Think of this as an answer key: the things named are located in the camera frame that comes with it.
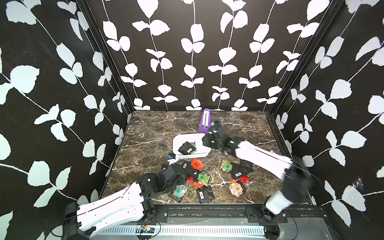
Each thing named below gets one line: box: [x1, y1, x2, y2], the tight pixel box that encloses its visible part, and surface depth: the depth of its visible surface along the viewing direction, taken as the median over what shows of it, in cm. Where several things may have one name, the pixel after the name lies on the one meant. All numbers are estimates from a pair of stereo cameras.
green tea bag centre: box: [198, 172, 210, 186], surface depth 87 cm
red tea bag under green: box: [186, 177, 205, 190], surface depth 84 cm
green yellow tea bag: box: [220, 160, 233, 173], surface depth 92 cm
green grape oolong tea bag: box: [173, 184, 188, 198], surface depth 83 cm
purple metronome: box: [198, 108, 211, 134], surface depth 100 cm
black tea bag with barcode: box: [177, 141, 197, 155], surface depth 100 cm
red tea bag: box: [191, 158, 205, 170], surface depth 93 cm
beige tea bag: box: [229, 182, 244, 198], surface depth 83 cm
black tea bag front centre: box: [196, 185, 215, 204], surface depth 82 cm
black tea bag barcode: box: [229, 159, 254, 180], surface depth 90 cm
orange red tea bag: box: [230, 175, 250, 184], surface depth 87 cm
